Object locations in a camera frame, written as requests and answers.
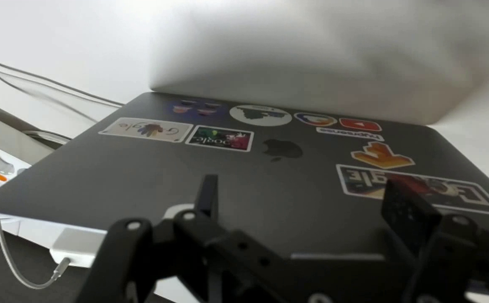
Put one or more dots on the grey laptop with stickers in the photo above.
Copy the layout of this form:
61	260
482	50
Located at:
303	184

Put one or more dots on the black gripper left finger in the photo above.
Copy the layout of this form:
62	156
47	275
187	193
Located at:
207	199

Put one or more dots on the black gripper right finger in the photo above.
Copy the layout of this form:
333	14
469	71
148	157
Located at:
408	214

